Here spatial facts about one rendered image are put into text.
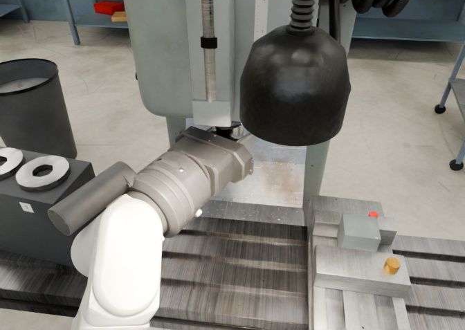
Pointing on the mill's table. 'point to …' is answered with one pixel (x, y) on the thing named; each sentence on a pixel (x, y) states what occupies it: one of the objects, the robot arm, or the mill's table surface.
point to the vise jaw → (358, 271)
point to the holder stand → (38, 202)
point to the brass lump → (391, 266)
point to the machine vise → (317, 321)
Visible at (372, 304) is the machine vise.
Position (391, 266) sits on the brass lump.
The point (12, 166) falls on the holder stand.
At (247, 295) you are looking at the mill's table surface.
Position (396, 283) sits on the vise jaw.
